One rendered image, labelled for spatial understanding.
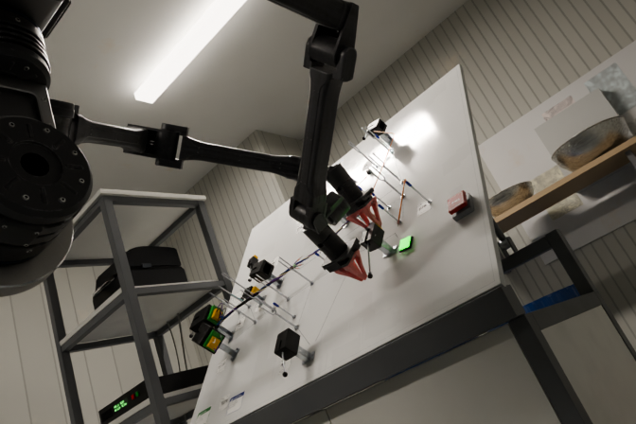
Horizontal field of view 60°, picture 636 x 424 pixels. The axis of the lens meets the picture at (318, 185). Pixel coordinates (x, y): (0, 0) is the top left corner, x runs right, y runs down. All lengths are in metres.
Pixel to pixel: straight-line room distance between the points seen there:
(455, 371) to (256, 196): 3.31
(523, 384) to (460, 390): 0.14
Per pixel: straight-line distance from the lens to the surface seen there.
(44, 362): 4.34
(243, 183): 4.53
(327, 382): 1.44
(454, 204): 1.37
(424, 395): 1.33
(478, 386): 1.27
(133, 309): 2.06
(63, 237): 0.81
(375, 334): 1.37
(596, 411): 1.31
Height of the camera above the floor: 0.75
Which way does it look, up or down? 23 degrees up
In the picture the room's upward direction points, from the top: 24 degrees counter-clockwise
